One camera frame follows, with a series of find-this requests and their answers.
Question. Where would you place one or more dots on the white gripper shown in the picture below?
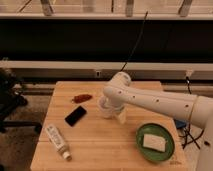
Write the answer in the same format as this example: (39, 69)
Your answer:
(119, 114)

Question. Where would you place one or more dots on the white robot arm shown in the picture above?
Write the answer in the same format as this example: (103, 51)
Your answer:
(197, 110)

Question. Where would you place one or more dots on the green plate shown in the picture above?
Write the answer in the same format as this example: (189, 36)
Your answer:
(151, 154)

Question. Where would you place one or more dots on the white sponge block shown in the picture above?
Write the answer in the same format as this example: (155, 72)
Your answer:
(154, 142)

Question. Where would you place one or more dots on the black smartphone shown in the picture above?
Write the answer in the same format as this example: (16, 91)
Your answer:
(75, 116)

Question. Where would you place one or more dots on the blue connector box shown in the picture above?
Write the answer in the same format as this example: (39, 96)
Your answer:
(179, 124)

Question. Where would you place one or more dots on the white tube bottle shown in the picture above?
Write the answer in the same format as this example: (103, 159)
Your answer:
(58, 141)

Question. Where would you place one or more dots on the black office chair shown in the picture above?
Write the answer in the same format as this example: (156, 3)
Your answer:
(9, 101)

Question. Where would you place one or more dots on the wall power outlet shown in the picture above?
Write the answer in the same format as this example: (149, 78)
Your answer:
(98, 74)

